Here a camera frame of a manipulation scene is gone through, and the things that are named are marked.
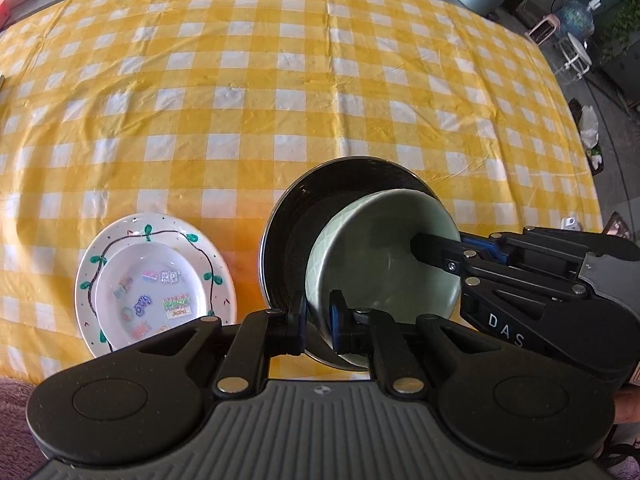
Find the person's right hand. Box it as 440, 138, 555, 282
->
614, 389, 640, 424

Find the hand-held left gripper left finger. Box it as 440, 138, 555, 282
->
127, 292, 307, 396

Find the large white vine-painted plate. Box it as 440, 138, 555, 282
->
75, 213, 236, 359

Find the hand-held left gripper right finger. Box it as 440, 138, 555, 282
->
329, 290, 516, 396

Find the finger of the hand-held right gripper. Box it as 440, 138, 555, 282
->
459, 227, 581, 281
410, 232, 587, 302

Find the pink stool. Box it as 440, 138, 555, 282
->
529, 12, 561, 43

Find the small white sticker plate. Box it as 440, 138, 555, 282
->
95, 241, 208, 352

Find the green ceramic bowl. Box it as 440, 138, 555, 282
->
305, 189, 461, 368

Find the white round stool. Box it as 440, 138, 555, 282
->
559, 32, 593, 81

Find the white plastic bag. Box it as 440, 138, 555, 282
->
577, 102, 601, 161

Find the mauve patterned cloth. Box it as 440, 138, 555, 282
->
0, 377, 46, 461

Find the yellow checkered tablecloth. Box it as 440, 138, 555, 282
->
0, 0, 603, 386

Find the orange steel bowl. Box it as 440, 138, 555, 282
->
258, 157, 451, 372

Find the bushy green plant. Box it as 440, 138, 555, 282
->
597, 0, 640, 66

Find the blue water jug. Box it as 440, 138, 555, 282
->
557, 0, 601, 41

